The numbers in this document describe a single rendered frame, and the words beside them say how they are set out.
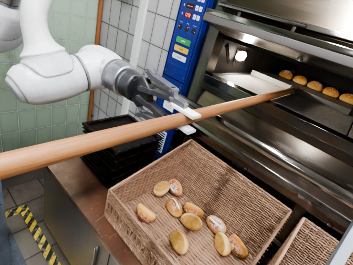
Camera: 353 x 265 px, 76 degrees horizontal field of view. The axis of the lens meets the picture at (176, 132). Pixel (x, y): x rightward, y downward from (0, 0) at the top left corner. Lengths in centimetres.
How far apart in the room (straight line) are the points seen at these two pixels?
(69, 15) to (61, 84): 106
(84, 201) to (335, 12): 116
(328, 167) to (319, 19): 51
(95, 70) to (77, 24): 104
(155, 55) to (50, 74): 80
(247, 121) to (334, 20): 45
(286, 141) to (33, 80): 87
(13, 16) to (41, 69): 44
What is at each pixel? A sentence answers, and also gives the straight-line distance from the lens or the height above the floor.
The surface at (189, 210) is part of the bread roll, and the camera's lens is 110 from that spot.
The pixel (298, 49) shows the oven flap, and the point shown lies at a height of 139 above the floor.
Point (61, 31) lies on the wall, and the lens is 164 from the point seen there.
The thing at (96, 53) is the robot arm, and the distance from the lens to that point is 68.
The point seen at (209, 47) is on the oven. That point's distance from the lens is 110.
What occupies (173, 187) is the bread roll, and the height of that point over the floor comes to 64.
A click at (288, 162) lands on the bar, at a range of 60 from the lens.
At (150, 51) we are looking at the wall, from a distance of 135.
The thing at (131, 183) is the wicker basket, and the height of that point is 72.
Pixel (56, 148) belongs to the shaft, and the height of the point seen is 121.
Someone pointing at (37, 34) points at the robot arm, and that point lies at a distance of 64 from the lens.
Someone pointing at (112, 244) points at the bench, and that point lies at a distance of 99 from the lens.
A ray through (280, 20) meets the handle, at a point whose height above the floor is 146.
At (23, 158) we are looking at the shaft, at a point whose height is 121.
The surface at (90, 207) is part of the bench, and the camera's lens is 109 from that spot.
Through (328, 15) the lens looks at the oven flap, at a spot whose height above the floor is 151.
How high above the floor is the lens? 140
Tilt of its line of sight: 28 degrees down
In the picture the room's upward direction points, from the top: 17 degrees clockwise
